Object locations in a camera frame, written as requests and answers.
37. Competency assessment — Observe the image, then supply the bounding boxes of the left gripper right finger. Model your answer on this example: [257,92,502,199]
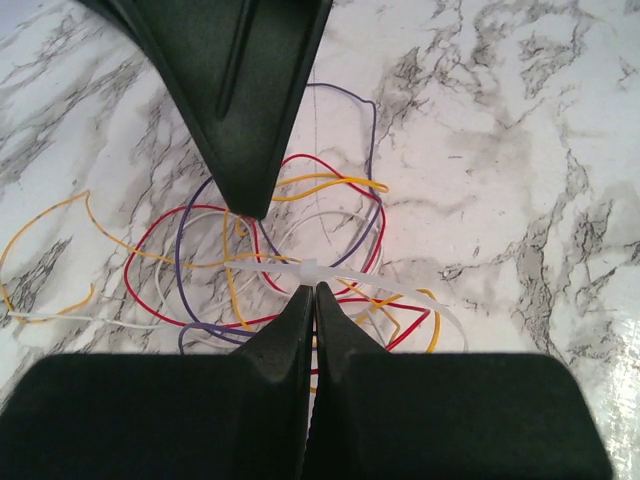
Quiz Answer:
[305,283,613,479]

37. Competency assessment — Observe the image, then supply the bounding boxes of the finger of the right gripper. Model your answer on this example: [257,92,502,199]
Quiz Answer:
[84,0,332,219]

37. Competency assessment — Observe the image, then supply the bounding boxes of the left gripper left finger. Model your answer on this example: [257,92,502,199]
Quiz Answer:
[1,287,314,479]

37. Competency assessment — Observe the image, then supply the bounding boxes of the purple long wire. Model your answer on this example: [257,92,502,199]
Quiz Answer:
[175,82,384,354]

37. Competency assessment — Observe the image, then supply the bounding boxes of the red long wire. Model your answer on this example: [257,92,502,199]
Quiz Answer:
[123,153,432,376]

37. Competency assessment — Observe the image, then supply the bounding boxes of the white zip tie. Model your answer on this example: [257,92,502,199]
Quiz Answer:
[224,259,469,352]

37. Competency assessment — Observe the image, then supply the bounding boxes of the yellow loose wire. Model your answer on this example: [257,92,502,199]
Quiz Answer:
[0,171,444,396]

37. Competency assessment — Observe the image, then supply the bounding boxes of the grey loose wire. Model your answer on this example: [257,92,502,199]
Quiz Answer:
[6,209,401,351]

